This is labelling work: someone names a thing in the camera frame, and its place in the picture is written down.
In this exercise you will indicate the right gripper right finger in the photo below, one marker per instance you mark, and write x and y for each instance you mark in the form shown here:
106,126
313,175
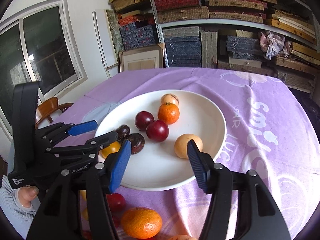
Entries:
258,215

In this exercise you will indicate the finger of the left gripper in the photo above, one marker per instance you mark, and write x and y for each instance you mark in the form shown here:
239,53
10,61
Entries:
82,128
99,143

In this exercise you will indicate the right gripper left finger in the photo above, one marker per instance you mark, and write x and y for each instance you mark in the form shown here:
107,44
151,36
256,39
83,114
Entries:
58,216

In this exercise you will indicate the yellow orange tomato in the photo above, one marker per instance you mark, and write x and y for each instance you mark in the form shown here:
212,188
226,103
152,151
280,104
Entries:
112,148

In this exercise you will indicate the dark red plum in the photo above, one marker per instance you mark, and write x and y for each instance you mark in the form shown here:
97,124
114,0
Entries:
157,131
143,119

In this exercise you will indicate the person's left hand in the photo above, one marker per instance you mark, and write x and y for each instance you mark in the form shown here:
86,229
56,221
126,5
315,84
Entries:
25,195

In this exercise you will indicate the dark purple fruit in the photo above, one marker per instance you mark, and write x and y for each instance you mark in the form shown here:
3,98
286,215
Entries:
123,132
137,142

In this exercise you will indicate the large yellow pear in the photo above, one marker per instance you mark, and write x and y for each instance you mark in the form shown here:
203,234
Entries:
84,213

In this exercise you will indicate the light blue knit sleeve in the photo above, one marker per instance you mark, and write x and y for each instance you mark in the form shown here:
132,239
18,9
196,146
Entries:
19,216

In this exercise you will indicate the wooden chair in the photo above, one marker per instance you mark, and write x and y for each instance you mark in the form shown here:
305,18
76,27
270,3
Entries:
47,108

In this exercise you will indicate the dark red plum on plate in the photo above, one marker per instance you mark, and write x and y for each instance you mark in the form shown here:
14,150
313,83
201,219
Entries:
143,119

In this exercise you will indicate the red cherry tomato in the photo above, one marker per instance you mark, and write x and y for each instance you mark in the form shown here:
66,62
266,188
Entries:
116,202

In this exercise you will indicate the peach striped tomato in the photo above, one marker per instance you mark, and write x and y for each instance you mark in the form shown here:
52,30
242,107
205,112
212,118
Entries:
182,237

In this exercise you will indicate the small mandarin on plate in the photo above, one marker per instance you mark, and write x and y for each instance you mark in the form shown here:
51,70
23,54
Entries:
168,113

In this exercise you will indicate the large orange mandarin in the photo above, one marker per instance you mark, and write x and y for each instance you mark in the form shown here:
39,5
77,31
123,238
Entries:
141,222

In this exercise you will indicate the purple tablecloth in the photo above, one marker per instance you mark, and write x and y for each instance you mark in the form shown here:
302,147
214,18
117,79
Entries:
267,131

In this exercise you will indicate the pale yellow fruit on plate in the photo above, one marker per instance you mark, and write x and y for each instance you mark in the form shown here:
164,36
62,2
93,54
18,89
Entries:
181,143

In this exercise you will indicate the beige striped fruit on plate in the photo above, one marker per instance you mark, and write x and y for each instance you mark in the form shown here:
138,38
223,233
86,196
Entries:
170,98

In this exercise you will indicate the white board leaning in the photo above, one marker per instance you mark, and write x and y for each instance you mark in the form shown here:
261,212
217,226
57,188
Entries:
109,39

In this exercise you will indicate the window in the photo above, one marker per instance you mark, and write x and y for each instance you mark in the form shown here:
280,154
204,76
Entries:
38,44

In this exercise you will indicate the framed picture leaning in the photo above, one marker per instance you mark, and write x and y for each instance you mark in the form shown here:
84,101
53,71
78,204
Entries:
149,57

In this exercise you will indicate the pink cloth bundle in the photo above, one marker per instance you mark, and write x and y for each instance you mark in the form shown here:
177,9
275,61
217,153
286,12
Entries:
272,45

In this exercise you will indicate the metal shelf with boxes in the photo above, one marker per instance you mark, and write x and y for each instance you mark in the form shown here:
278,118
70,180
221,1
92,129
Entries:
201,33

